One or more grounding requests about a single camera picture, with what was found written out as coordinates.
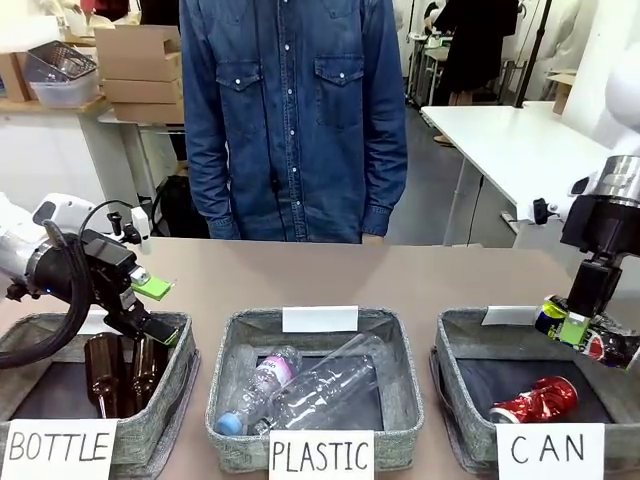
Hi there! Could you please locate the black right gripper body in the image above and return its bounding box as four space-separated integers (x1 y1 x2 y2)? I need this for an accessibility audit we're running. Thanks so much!
560 193 640 265

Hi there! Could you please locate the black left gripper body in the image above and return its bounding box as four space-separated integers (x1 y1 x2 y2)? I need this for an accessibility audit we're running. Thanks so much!
74 235 151 332

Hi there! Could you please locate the brown glass bottle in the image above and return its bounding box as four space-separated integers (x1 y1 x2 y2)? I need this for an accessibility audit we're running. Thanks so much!
129 336 170 417
83 333 124 420

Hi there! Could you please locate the crushed black yellow can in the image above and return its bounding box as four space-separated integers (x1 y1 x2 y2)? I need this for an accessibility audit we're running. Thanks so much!
533 294 640 372

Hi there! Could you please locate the crushed red can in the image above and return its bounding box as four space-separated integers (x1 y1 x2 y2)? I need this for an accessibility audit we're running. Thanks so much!
488 376 580 425

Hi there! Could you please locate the small blue-capped plastic bottle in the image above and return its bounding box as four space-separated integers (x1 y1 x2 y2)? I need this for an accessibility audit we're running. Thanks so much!
215 344 304 435

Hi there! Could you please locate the large clear plastic bottle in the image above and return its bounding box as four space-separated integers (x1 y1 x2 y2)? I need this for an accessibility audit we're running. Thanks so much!
253 333 390 436

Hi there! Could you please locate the person's left forearm denim sleeve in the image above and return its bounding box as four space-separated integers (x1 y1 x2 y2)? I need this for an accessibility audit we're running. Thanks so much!
358 159 410 238

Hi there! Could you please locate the person's right forearm denim sleeve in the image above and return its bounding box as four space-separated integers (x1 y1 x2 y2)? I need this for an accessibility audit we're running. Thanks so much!
185 159 242 241

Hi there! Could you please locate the grey fabric basket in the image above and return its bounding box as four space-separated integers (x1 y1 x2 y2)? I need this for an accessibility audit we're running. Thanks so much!
429 305 640 476
0 309 201 480
205 306 425 475

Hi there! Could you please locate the CAN paper label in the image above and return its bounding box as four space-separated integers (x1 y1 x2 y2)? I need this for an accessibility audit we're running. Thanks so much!
495 422 606 480

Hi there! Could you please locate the metal mesh basket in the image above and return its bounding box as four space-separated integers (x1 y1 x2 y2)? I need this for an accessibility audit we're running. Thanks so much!
21 40 99 85

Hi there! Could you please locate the blank white card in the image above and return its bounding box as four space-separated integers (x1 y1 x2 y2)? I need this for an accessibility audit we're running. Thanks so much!
281 305 360 335
481 305 547 327

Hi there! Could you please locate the black backpack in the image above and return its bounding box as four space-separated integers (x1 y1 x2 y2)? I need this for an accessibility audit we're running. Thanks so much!
149 173 211 240

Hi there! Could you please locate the large white table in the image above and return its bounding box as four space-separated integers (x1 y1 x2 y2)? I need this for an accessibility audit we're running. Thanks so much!
419 101 616 221

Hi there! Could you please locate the bystander in dark trousers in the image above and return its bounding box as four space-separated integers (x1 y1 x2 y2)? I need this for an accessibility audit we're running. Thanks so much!
172 133 191 177

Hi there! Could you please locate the leaning cardboard sheet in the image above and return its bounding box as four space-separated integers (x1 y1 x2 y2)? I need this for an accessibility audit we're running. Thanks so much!
546 71 582 117

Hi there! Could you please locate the BOTTLE paper label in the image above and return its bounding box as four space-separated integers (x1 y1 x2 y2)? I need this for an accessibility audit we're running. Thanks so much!
0 417 119 480

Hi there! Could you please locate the flat cardboard box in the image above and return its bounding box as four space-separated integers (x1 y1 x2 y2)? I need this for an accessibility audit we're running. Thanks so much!
111 97 186 125
101 76 185 106
97 51 184 84

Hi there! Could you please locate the wooden shelf board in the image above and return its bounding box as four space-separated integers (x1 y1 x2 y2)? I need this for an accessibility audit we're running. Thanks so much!
0 94 112 119

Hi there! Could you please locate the clear plastic container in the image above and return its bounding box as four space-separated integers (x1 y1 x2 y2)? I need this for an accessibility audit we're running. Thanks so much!
29 73 100 109

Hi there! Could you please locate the black tripod pole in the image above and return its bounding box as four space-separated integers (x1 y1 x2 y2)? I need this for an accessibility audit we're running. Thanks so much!
513 0 554 109

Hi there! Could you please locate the PLASTIC paper label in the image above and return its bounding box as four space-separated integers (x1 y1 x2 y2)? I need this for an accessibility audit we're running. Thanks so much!
268 428 376 480

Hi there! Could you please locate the bystander in black clothes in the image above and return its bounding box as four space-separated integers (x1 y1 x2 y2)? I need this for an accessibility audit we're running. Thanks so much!
424 0 520 107

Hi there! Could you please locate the person in denim shirt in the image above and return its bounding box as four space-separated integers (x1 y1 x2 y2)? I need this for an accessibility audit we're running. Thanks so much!
178 0 410 245

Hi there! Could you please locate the small cardboard box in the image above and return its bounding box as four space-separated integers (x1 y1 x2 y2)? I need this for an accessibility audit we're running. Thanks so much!
0 51 37 104

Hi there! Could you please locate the white metal cart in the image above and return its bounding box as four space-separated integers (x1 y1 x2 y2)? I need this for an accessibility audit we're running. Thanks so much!
406 29 455 109

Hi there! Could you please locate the open-topped cardboard box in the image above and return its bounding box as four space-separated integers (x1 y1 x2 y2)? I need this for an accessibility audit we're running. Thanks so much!
93 24 183 62

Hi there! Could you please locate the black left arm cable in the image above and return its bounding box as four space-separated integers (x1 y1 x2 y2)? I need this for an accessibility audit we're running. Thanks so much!
0 198 136 371

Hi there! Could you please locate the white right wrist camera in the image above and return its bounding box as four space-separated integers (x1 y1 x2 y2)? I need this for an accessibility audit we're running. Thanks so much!
516 196 572 225

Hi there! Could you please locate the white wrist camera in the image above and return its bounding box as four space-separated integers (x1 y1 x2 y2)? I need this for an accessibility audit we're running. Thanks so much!
516 196 572 225
106 205 152 246

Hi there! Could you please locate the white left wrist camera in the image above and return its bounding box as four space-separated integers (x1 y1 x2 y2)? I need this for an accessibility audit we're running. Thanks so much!
106 205 152 246

